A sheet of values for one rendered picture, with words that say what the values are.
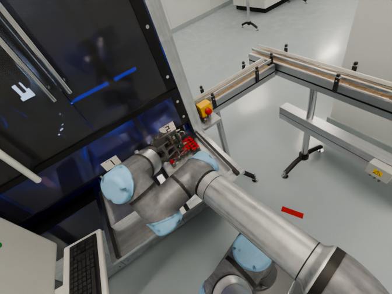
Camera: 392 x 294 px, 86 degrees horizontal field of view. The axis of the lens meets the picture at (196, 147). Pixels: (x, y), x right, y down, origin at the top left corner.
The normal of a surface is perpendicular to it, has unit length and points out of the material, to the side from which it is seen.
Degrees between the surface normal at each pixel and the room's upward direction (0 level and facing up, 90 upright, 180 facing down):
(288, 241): 7
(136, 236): 0
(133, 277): 0
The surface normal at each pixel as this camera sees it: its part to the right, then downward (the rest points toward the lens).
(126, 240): -0.26, -0.66
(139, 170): 0.69, -0.52
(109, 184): -0.33, 0.38
